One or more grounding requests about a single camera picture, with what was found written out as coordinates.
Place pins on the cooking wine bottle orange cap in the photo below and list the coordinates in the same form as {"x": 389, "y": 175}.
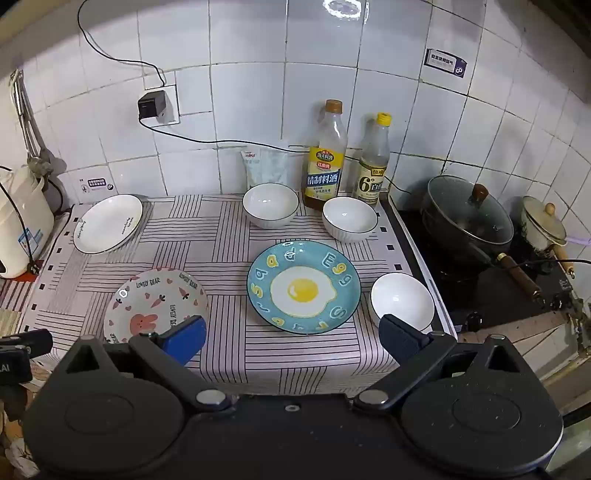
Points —
{"x": 323, "y": 175}

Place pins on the black wok with glass lid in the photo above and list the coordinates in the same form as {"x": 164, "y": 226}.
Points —
{"x": 461, "y": 217}

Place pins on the red striped cloth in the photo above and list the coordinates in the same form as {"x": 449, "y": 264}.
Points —
{"x": 14, "y": 295}

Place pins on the blue white wall sticker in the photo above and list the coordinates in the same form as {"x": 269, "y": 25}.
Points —
{"x": 445, "y": 63}

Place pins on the black power adapter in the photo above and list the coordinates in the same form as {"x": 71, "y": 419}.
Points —
{"x": 152, "y": 106}

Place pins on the blue fried egg print plate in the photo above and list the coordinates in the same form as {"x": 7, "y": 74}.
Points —
{"x": 272, "y": 270}

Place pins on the clear plastic bag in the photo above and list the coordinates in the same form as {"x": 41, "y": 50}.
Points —
{"x": 265, "y": 168}

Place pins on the cream enamel pot with lid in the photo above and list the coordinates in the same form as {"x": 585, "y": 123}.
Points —
{"x": 542, "y": 221}

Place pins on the striped tablecloth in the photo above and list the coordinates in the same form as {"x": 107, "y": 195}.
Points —
{"x": 221, "y": 258}

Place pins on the white plate with black lettering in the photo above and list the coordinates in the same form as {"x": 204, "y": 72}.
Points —
{"x": 108, "y": 224}

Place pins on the metal gas fitting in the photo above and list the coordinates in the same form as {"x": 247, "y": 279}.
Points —
{"x": 579, "y": 327}

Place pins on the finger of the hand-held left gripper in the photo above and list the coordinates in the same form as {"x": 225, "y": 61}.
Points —
{"x": 27, "y": 341}

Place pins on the beige checked cloth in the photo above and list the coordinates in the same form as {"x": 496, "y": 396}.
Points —
{"x": 8, "y": 321}

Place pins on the small white wall sticker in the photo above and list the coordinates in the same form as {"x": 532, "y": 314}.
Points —
{"x": 97, "y": 184}

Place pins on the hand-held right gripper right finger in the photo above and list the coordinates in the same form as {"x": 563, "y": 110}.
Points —
{"x": 400, "y": 339}

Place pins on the pink rabbit print plate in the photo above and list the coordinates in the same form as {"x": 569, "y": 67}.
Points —
{"x": 147, "y": 295}

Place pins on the hanging metal ladle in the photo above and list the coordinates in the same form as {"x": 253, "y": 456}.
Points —
{"x": 39, "y": 165}
{"x": 28, "y": 134}

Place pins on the white wall socket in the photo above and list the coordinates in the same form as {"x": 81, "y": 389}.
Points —
{"x": 174, "y": 107}

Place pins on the white bowl with dark rim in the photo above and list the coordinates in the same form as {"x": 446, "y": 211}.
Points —
{"x": 349, "y": 217}
{"x": 271, "y": 203}
{"x": 401, "y": 295}

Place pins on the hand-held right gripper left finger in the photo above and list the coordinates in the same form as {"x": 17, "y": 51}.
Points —
{"x": 184, "y": 339}

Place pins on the vinegar bottle yellow cap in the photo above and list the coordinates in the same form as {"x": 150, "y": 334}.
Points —
{"x": 371, "y": 182}

